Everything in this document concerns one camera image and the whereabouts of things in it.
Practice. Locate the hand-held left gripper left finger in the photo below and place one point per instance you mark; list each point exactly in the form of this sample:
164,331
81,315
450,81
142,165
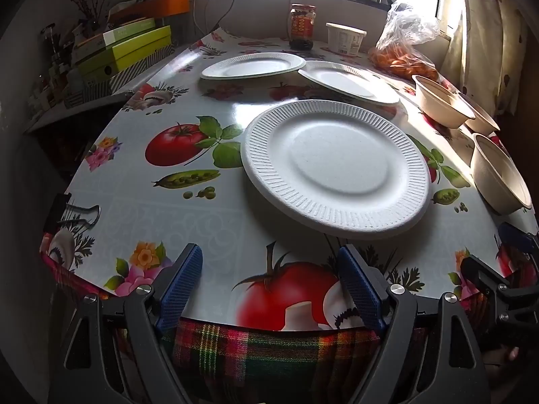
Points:
181,288

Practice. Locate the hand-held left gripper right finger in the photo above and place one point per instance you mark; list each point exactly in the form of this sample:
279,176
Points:
360,290

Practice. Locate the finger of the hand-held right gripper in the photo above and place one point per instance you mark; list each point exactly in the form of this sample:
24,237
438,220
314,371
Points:
484,273
517,239

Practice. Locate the beige paper bowl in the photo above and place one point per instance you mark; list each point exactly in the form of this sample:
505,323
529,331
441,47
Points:
442,101
485,121
501,176

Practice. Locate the white ribbed foam plate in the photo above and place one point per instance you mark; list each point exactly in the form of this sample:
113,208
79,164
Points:
252,65
349,81
337,168

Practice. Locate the person's right hand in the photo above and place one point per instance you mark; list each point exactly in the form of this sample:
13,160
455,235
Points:
510,353

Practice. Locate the vegetable printed tablecloth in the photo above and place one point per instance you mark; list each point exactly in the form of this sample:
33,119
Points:
168,227

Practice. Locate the red plaid cloth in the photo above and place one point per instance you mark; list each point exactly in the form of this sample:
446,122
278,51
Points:
273,357

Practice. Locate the black binder clip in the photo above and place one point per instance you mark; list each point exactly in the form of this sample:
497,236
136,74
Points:
64,214

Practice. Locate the grey side shelf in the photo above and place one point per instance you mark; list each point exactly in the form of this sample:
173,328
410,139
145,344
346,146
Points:
71,111

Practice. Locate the patterned beige curtain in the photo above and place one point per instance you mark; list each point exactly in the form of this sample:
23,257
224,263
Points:
484,29

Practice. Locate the clear plastic bag of oranges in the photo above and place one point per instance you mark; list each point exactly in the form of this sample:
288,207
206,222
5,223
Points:
404,33

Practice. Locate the lime green box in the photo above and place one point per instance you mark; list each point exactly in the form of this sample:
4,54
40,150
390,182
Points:
141,52

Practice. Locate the white plastic tub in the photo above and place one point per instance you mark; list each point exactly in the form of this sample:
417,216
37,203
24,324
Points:
345,38

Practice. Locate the glass jar with red label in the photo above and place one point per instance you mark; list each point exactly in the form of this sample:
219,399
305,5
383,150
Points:
302,25

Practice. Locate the orange box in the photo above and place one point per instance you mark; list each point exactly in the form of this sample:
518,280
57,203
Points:
164,6

